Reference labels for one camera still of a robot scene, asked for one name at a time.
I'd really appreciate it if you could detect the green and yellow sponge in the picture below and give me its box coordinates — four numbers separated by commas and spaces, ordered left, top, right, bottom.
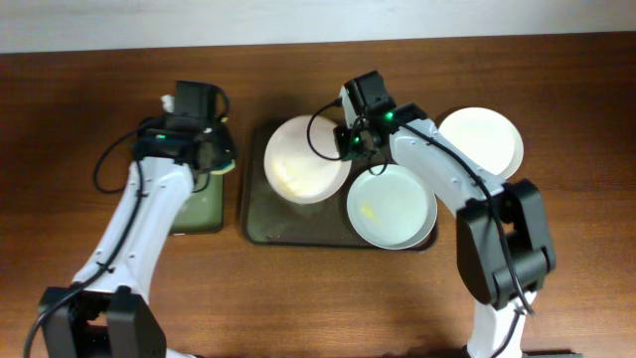
210, 160, 236, 175

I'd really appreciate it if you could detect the pale green plate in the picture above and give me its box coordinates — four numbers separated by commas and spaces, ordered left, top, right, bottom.
346, 164, 437, 251

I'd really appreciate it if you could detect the white plate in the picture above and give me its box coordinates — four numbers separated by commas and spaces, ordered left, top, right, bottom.
438, 107, 524, 179
263, 115, 352, 205

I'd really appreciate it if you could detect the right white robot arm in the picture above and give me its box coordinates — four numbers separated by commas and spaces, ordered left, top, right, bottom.
343, 103, 556, 357

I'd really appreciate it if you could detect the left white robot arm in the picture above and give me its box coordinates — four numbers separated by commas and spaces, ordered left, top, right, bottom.
23, 126, 237, 358

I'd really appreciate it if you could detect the black tray of soapy water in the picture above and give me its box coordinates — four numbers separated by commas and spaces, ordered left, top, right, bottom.
133, 116, 227, 236

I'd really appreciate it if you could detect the brown serving tray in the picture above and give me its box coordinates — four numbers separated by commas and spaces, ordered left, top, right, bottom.
239, 119, 439, 250

